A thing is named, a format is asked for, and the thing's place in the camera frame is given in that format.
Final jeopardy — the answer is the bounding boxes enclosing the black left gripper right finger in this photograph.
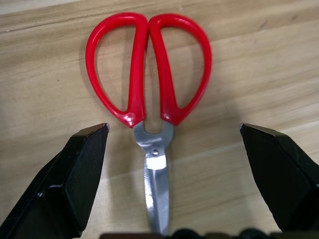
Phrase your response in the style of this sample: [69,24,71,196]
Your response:
[239,122,319,234]

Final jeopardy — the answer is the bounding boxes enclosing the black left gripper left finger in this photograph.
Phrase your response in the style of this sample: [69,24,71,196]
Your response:
[0,122,111,239]

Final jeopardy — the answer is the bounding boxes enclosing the red-handled steel scissors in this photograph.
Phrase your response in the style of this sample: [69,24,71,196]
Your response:
[85,12,213,237]

